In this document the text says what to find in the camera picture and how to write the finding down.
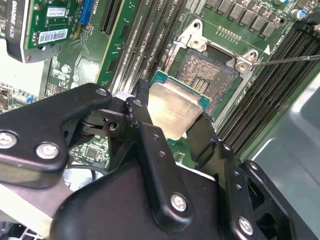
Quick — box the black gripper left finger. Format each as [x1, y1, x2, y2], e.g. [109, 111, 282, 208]
[0, 79, 195, 238]

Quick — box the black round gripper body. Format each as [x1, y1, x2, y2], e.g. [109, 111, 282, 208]
[49, 157, 232, 240]

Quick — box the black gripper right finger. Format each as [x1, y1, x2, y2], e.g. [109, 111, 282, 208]
[186, 112, 298, 240]

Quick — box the silver-topped CPU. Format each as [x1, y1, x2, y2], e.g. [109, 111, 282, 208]
[146, 70, 213, 146]

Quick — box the metal wire locking lever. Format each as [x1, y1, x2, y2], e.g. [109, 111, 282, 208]
[252, 55, 320, 66]

